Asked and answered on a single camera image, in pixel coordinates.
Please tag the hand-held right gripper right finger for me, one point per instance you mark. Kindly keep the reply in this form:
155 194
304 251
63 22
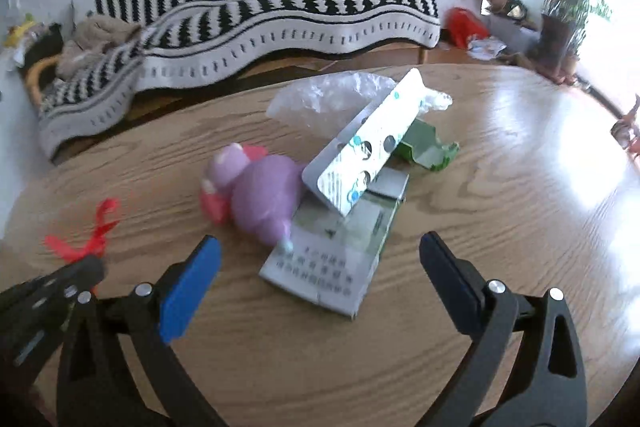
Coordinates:
450 282

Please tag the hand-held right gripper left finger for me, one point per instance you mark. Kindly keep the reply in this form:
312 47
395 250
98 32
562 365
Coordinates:
192 292

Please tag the red bag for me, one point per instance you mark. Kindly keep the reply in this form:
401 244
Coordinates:
462 24

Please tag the beige cloth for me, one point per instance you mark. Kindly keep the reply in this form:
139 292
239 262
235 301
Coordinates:
95 37

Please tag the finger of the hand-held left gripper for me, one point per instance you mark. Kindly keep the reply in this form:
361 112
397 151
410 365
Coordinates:
35 327
75 272

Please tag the white green carton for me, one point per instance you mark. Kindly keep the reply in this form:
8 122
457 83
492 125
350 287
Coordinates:
325 267

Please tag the torn green carton piece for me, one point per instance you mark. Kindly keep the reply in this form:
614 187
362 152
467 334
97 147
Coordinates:
425 149

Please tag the crumpled white paper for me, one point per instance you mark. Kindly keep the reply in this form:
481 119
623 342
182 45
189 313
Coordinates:
486 48

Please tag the yellow toy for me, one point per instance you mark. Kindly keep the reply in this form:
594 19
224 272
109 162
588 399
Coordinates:
20 32

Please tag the rattan sofa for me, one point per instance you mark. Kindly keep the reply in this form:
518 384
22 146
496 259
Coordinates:
37 77

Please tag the black white striped sofa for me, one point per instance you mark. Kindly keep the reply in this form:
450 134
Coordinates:
250 7

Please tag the red ribbon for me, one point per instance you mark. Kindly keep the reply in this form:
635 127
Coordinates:
97 239

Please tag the purple pink plush toy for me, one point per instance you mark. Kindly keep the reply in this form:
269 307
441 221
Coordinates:
260 192

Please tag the clear plastic bag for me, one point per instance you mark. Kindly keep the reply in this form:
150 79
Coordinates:
325 99

